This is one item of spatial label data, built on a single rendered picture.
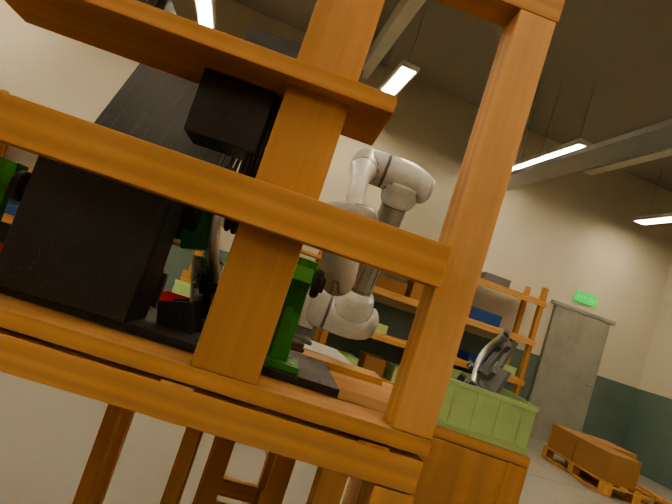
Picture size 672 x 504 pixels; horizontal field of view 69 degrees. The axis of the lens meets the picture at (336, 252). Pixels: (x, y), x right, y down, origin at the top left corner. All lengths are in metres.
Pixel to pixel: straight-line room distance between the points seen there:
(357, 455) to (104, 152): 0.79
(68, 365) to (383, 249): 0.66
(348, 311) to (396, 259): 0.99
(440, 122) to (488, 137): 6.76
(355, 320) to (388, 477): 0.97
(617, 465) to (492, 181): 5.58
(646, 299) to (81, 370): 9.22
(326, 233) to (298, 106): 0.28
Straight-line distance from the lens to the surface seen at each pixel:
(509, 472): 1.93
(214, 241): 1.31
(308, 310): 1.98
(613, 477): 6.54
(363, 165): 1.75
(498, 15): 1.34
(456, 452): 1.88
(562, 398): 8.85
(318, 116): 1.09
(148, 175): 1.03
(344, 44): 1.15
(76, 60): 7.69
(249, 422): 1.07
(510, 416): 1.91
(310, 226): 0.98
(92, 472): 2.03
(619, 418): 9.66
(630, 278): 9.51
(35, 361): 1.14
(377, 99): 1.07
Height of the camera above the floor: 1.10
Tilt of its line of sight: 5 degrees up
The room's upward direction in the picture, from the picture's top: 18 degrees clockwise
